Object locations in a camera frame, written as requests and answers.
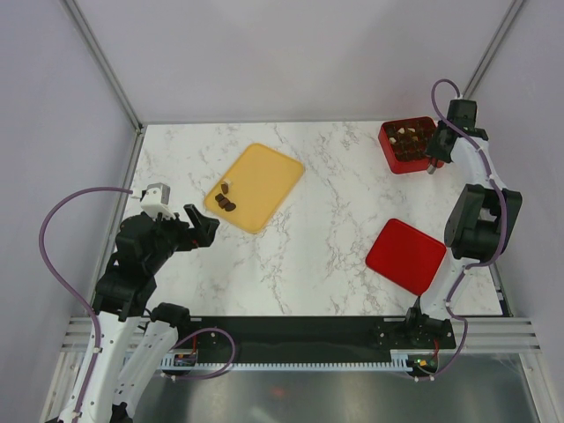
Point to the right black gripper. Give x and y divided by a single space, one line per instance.
432 149

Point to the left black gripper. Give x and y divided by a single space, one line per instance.
202 235

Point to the red box lid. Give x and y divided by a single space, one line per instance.
406 256

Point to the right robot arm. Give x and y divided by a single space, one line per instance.
480 225

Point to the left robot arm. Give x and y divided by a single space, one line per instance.
110 383

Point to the brown rectangular chocolate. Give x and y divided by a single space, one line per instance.
223 203

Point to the red chocolate box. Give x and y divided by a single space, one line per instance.
406 153

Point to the yellow plastic tray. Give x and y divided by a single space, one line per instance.
262 178

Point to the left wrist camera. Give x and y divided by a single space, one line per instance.
154 201

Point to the right aluminium frame post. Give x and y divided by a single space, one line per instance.
493 47

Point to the aluminium frame post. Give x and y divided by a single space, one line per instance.
493 47
88 37

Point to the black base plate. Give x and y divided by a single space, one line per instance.
278 340

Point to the white cable duct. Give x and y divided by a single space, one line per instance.
398 362

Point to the left aluminium frame post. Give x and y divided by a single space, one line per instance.
88 37

